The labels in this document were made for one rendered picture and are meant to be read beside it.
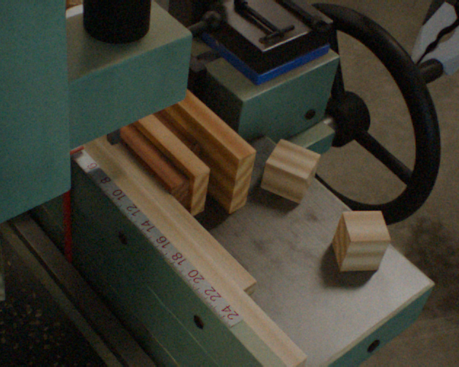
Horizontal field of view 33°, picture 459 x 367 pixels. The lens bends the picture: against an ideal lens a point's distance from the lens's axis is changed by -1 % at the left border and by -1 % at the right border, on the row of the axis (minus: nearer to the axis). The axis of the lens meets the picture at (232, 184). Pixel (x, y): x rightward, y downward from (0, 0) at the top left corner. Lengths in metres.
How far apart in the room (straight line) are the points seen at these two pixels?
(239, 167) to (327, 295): 0.13
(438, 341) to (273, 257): 1.17
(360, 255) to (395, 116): 1.65
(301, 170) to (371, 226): 0.09
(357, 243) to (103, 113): 0.24
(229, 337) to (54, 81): 0.22
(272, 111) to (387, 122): 1.51
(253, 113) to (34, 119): 0.30
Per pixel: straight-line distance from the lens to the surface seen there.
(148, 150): 0.70
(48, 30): 0.49
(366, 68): 2.46
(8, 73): 0.49
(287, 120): 0.82
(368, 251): 0.68
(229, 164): 0.68
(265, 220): 0.72
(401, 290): 0.70
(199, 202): 0.70
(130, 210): 0.64
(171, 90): 0.65
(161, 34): 0.62
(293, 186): 0.73
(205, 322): 0.60
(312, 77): 0.80
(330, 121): 0.95
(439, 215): 2.08
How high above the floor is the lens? 1.44
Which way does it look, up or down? 46 degrees down
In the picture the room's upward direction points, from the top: 11 degrees clockwise
